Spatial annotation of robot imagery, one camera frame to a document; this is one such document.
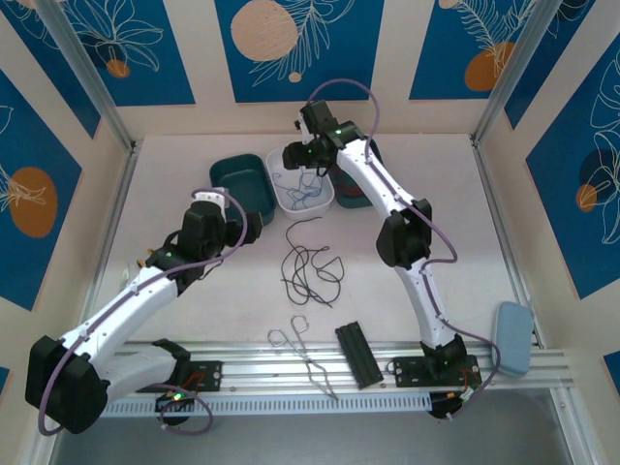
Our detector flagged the teal plastic bin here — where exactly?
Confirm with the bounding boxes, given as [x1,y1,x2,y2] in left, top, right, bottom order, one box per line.
[330,162,372,211]
[208,153,277,228]

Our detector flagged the aluminium table side rail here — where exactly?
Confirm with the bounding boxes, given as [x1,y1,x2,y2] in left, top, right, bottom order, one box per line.
[79,139,142,330]
[470,135,543,348]

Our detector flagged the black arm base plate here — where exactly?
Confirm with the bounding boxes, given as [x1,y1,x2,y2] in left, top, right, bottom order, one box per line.
[391,356,483,389]
[134,360,224,394]

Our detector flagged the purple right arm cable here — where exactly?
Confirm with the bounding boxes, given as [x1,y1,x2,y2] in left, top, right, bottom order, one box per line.
[309,77,501,422]

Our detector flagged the thin black cable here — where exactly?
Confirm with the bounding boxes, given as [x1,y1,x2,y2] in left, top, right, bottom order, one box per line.
[280,216,346,310]

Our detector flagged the black rail piece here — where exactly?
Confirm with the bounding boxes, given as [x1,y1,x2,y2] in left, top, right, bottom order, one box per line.
[334,320,385,390]

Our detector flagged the white slotted cable duct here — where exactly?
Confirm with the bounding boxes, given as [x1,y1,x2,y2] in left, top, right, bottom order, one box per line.
[61,392,433,419]

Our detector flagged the thin blue cable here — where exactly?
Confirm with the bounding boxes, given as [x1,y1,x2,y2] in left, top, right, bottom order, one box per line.
[273,167,325,210]

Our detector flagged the light blue case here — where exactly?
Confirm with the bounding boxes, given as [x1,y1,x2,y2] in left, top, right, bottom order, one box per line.
[491,300,536,378]

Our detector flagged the aluminium frame post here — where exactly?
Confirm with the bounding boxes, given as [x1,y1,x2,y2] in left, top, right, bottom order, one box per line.
[33,0,137,152]
[470,0,566,146]

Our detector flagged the metal scissor tongs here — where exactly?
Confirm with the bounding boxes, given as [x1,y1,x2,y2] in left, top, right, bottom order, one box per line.
[267,314,340,401]

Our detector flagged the black controller board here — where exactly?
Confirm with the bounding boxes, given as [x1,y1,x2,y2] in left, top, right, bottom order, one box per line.
[154,390,196,427]
[428,390,474,421]

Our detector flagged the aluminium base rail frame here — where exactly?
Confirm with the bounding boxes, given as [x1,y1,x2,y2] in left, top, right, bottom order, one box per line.
[41,340,571,399]

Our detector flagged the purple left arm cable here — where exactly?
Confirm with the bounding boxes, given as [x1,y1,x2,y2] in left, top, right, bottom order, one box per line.
[37,191,249,437]

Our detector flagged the white plastic bin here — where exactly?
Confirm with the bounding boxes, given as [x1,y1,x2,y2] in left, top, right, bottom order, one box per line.
[264,147,336,220]

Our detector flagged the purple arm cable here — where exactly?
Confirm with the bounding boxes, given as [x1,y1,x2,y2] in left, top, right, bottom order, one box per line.
[37,191,249,437]
[309,77,501,422]

